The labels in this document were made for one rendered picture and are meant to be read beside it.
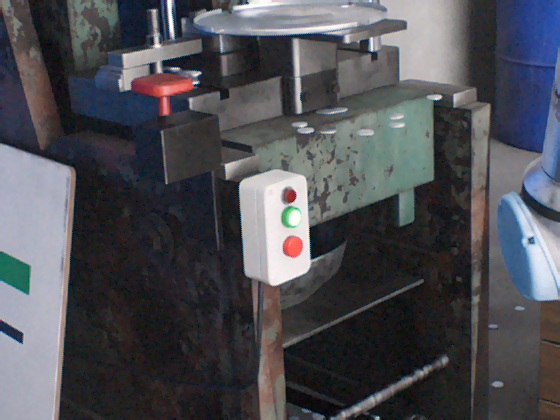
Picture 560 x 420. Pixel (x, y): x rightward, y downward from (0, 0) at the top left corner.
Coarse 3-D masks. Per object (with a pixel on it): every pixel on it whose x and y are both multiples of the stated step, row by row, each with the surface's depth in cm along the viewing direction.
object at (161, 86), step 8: (136, 80) 136; (144, 80) 135; (152, 80) 135; (160, 80) 135; (168, 80) 134; (176, 80) 134; (184, 80) 134; (136, 88) 135; (144, 88) 134; (152, 88) 133; (160, 88) 132; (168, 88) 132; (176, 88) 133; (184, 88) 134; (192, 88) 135; (160, 96) 133; (168, 96) 136; (160, 104) 136; (168, 104) 136; (160, 112) 136; (168, 112) 137
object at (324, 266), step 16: (320, 224) 194; (336, 224) 190; (320, 240) 194; (336, 240) 190; (320, 256) 173; (336, 256) 177; (320, 272) 174; (288, 288) 172; (304, 288) 174; (288, 304) 177
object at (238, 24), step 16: (304, 0) 177; (320, 0) 176; (336, 0) 175; (208, 16) 169; (224, 16) 168; (240, 16) 168; (256, 16) 163; (272, 16) 162; (288, 16) 161; (304, 16) 160; (320, 16) 160; (336, 16) 162; (352, 16) 161; (368, 16) 161; (384, 16) 158; (224, 32) 153; (240, 32) 152; (256, 32) 151; (272, 32) 150; (288, 32) 150; (304, 32) 150; (320, 32) 150
